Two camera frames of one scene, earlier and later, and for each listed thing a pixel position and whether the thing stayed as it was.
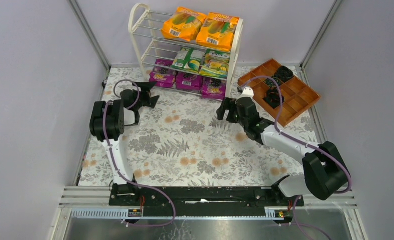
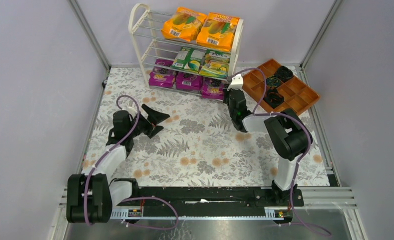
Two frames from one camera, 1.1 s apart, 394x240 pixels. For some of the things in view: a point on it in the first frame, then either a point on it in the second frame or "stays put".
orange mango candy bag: x=183 y=23 stays put
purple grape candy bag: x=213 y=88 stays put
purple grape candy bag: x=164 y=77 stays put
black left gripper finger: x=145 y=87 -> x=154 y=117
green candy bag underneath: x=188 y=59 stays put
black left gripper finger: x=152 y=101 -> x=156 y=130
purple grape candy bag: x=187 y=81 stays put
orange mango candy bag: x=216 y=31 stays put
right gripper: x=233 y=110 -> x=231 y=96
